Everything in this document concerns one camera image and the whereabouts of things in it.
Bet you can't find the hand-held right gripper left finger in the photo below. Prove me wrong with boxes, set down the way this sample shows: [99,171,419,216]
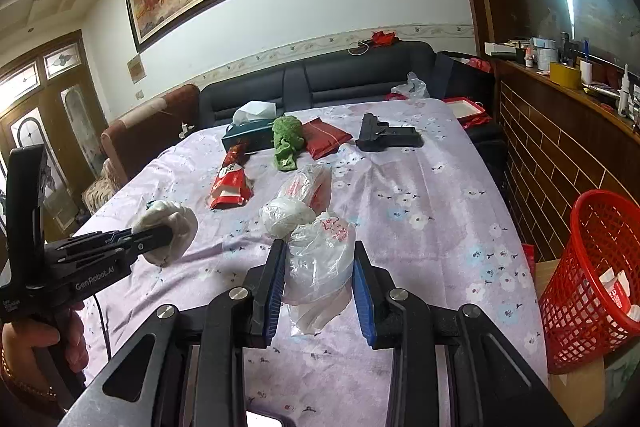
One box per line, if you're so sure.
[60,238,290,427]

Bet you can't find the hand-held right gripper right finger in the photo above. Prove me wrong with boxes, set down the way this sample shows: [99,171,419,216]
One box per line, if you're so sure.
[351,241,576,427]

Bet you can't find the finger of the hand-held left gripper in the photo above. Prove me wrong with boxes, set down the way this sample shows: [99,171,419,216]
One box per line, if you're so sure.
[47,229,151,258]
[55,227,173,274]

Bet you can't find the white plastic bag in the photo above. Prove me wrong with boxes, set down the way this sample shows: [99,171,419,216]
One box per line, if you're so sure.
[132,200,198,267]

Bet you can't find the clear plastic bag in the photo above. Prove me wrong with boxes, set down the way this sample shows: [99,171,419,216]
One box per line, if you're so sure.
[385,72,431,100]
[282,212,357,335]

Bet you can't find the red plastic basket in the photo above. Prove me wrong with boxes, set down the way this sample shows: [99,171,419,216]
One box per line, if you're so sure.
[539,189,640,375]

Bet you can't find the person's left hand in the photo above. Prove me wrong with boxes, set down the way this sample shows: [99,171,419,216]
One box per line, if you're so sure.
[0,304,88,390]

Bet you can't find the white crumpled plastic ball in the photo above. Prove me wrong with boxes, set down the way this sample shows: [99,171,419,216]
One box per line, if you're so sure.
[259,197,318,240]

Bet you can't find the red and white snack packet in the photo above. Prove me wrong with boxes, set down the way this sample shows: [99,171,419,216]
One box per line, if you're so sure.
[209,164,253,210]

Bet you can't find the brown armchair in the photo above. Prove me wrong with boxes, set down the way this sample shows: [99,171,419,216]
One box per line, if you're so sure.
[82,83,201,212]

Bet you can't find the small red wrapper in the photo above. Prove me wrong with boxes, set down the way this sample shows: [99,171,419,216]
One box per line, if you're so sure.
[221,144,246,168]

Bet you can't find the wooden door with glass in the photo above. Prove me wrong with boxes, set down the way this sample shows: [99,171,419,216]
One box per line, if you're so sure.
[0,31,108,233]

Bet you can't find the clear bag with red print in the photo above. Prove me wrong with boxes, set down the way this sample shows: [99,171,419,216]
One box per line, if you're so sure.
[280,163,332,212]

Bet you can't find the teal tissue box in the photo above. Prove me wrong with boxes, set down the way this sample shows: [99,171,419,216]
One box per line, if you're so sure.
[221,101,281,152]

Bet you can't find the green plush toy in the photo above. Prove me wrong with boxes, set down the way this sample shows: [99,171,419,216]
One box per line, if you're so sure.
[271,116,305,171]

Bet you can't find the black toy pistol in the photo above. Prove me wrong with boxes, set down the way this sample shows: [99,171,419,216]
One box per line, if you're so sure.
[356,113,423,152]

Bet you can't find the dark red packet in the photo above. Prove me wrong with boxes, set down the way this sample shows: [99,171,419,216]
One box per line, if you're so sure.
[303,118,351,160]

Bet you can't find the red framed white tray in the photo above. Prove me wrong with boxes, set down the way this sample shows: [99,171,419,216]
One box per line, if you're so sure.
[442,97,488,122]

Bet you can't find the clear plastic bag on red item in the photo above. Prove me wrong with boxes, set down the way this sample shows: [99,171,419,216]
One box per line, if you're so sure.
[385,72,431,100]

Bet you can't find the black leather sofa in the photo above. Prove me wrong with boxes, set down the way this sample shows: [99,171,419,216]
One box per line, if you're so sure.
[198,41,501,142]

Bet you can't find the cardboard box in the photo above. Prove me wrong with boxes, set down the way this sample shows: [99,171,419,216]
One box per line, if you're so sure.
[532,257,621,427]

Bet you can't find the brick pattern wooden counter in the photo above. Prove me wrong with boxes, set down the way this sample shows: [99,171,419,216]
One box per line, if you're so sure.
[495,57,640,263]

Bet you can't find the black bag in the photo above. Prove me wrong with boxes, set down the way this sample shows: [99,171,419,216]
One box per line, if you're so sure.
[432,51,496,108]

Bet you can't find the red cloth bundle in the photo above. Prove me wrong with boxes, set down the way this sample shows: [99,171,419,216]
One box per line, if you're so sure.
[349,31,401,56]

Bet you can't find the yellow tape roll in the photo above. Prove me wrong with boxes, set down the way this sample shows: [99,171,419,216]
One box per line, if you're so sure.
[549,62,581,86]

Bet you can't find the black cable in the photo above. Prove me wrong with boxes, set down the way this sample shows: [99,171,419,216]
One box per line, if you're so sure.
[95,297,112,358]

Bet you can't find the gold bracelet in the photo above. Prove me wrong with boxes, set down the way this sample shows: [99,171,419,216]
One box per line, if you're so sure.
[0,349,56,400]

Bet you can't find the small wall picture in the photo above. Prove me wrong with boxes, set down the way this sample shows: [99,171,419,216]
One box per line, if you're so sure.
[126,55,147,82]

